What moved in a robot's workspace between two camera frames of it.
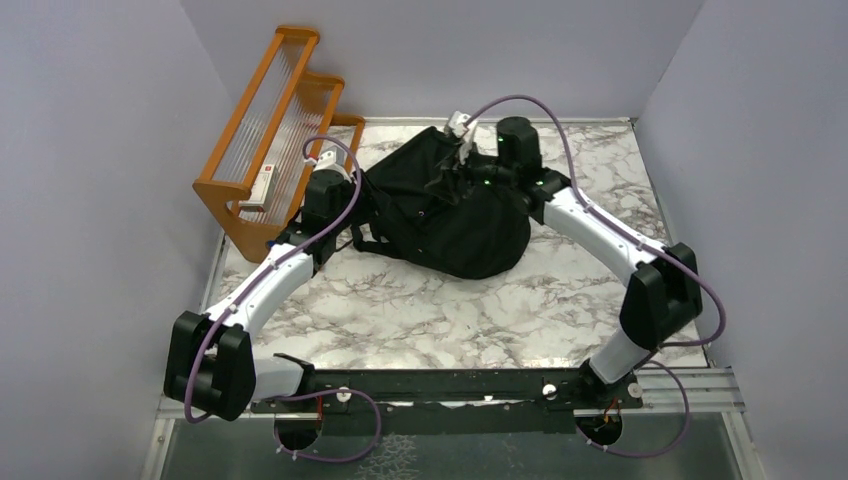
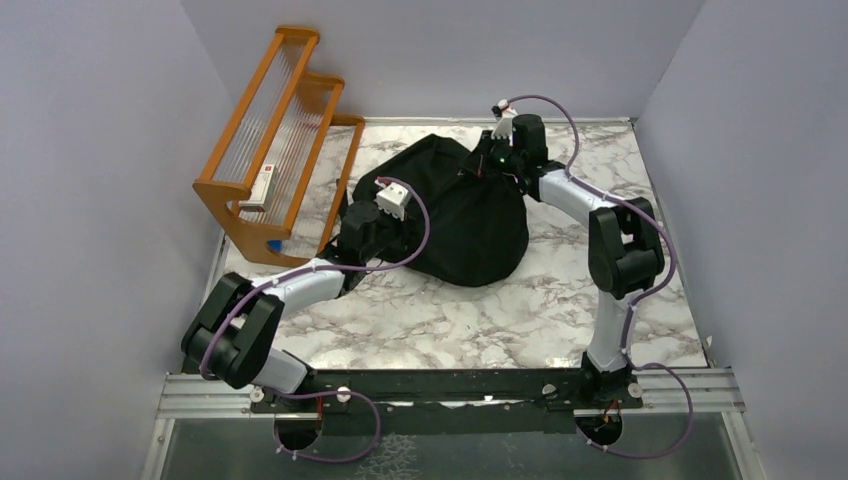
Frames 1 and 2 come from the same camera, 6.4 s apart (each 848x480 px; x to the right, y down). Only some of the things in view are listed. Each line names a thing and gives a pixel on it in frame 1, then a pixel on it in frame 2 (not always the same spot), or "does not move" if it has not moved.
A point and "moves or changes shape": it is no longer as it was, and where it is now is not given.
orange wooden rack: (286, 133) does not move
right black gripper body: (479, 175) -> (498, 157)
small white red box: (261, 188) does not move
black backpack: (417, 200) moves or changes shape
